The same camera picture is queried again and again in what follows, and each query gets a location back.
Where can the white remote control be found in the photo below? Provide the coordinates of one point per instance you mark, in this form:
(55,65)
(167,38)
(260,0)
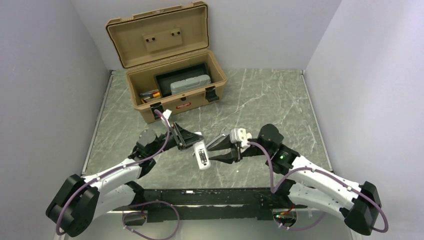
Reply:
(198,146)

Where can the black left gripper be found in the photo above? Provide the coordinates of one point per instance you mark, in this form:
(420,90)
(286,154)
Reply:
(184,137)

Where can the silver combination wrench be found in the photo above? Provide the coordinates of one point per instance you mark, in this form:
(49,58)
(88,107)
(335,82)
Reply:
(223,133)

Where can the grey plastic bit case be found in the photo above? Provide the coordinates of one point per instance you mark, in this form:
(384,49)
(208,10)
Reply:
(189,84)

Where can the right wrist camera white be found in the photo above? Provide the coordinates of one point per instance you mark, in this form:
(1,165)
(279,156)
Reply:
(240,135)

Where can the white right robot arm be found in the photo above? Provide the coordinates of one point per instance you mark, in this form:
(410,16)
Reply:
(297,181)

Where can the tan plastic toolbox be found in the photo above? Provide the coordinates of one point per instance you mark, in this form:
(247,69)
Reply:
(162,40)

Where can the black AAA battery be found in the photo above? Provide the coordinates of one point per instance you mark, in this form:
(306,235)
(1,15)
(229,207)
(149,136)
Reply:
(201,157)
(205,158)

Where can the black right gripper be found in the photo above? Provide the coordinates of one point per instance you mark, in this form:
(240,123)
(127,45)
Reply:
(228,158)

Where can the black tray in toolbox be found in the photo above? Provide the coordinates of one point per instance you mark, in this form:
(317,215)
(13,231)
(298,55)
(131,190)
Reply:
(165,79)

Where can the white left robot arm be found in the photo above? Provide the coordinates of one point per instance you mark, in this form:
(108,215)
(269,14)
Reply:
(81,199)

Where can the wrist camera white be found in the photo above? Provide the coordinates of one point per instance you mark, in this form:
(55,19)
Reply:
(165,117)
(240,135)

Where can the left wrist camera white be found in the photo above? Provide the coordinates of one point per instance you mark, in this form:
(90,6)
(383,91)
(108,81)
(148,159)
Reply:
(165,117)

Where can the orange handled tool in toolbox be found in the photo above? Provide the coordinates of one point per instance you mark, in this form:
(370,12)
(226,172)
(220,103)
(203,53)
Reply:
(148,96)

